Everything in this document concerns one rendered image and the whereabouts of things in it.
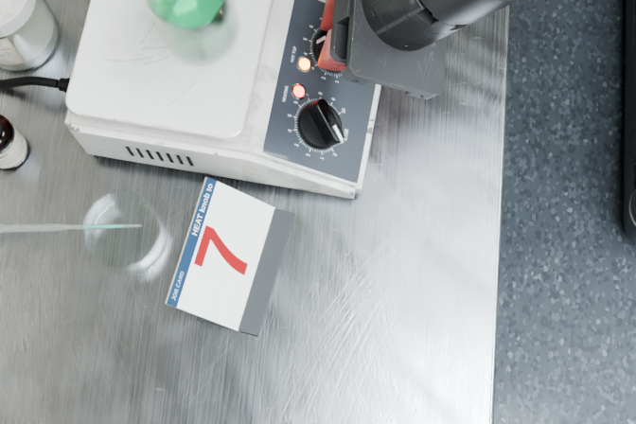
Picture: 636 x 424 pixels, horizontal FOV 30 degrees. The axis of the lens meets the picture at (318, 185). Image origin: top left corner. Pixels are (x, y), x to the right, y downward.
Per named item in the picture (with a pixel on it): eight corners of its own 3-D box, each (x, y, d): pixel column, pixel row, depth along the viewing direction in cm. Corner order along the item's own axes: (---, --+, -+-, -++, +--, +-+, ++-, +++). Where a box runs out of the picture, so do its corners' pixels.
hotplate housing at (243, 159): (392, 35, 87) (393, -13, 79) (360, 205, 83) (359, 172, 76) (98, -10, 89) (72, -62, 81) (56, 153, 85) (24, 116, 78)
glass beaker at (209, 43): (153, 10, 79) (129, -46, 71) (230, -14, 79) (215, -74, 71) (178, 90, 77) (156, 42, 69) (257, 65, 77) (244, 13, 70)
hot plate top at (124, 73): (278, -22, 80) (277, -28, 79) (242, 146, 77) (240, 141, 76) (106, -48, 81) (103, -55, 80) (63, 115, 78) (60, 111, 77)
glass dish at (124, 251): (169, 201, 84) (165, 192, 82) (162, 277, 82) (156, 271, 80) (93, 197, 84) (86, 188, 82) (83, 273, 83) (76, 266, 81)
